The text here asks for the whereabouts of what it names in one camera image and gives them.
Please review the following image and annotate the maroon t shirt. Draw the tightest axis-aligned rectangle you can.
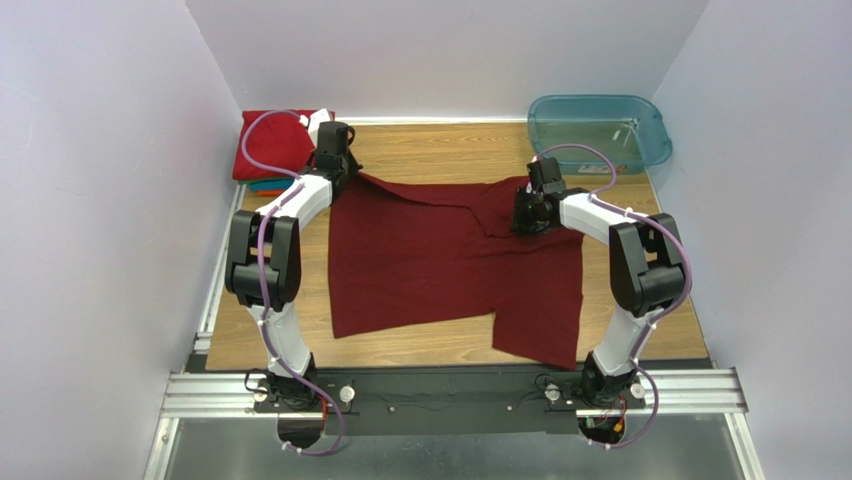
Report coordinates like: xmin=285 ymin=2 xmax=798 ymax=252
xmin=328 ymin=175 xmax=584 ymax=370

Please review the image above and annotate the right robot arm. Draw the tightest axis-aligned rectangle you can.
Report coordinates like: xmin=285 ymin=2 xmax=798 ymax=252
xmin=511 ymin=157 xmax=691 ymax=405

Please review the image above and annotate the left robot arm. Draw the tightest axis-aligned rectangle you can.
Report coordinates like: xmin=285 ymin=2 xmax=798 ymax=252
xmin=224 ymin=121 xmax=361 ymax=411

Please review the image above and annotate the folded red t shirt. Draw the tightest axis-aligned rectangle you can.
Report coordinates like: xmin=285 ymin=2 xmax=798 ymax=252
xmin=232 ymin=109 xmax=319 ymax=180

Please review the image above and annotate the folded teal t shirt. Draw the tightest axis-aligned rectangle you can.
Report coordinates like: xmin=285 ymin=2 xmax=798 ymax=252
xmin=248 ymin=177 xmax=294 ymax=190

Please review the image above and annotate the folded green t shirt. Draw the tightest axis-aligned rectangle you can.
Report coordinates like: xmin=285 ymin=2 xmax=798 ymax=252
xmin=236 ymin=176 xmax=283 ymax=185

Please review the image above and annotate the teal plastic bin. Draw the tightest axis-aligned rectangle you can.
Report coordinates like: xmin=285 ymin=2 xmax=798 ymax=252
xmin=527 ymin=94 xmax=673 ymax=175

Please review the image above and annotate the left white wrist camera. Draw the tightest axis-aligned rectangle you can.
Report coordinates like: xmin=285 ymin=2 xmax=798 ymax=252
xmin=299 ymin=108 xmax=335 ymax=146

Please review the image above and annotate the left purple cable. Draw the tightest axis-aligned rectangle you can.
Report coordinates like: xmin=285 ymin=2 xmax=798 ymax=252
xmin=240 ymin=109 xmax=347 ymax=458

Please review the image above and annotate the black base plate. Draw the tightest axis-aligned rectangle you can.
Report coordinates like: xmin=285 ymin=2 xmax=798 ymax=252
xmin=184 ymin=357 xmax=714 ymax=449

